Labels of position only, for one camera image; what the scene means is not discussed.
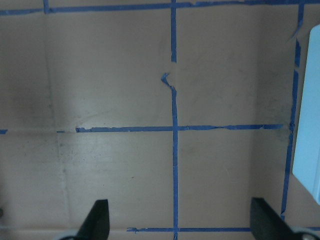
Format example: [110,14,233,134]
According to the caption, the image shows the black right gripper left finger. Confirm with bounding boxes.
[76,199,110,240]

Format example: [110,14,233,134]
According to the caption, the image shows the light blue plastic bin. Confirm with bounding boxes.
[292,25,320,204]

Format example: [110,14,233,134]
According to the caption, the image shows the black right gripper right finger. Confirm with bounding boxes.
[250,197,295,240]

